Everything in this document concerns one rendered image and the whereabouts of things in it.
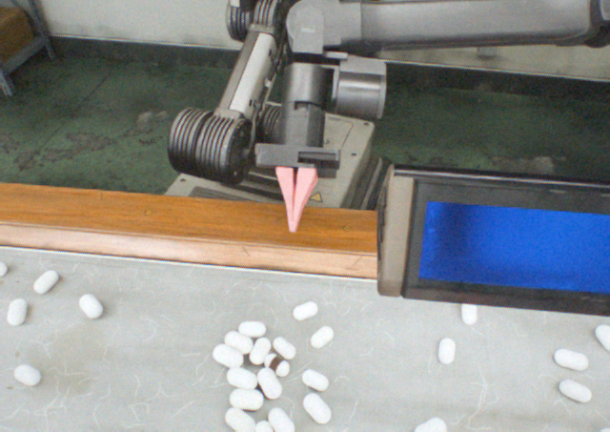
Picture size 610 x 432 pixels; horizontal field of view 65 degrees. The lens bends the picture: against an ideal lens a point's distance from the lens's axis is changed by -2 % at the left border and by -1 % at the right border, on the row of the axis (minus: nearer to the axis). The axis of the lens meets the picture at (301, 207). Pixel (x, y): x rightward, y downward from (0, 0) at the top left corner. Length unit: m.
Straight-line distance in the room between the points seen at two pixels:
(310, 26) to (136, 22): 2.29
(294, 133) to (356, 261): 0.21
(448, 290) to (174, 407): 0.40
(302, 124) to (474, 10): 0.25
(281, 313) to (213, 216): 0.19
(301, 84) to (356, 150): 0.76
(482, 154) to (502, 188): 1.95
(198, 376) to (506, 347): 0.38
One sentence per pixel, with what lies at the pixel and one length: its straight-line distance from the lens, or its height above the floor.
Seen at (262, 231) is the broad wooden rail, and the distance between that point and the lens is 0.71.
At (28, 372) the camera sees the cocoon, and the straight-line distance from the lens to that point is 0.67.
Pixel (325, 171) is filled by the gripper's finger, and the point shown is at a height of 0.89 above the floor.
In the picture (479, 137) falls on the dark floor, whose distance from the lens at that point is 2.34.
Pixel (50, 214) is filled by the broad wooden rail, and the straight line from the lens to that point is 0.83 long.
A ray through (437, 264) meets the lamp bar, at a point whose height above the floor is 1.07.
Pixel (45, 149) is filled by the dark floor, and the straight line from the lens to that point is 2.41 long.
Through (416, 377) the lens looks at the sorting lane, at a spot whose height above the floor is 0.74.
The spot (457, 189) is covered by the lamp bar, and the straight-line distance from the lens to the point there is 0.28.
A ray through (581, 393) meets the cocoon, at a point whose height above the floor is 0.76.
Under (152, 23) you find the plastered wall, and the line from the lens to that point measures 2.83.
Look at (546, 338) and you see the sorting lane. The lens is 0.71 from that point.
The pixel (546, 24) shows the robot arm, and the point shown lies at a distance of 0.69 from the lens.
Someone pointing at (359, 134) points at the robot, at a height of 0.47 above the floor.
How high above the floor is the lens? 1.28
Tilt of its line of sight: 44 degrees down
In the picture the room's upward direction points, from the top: straight up
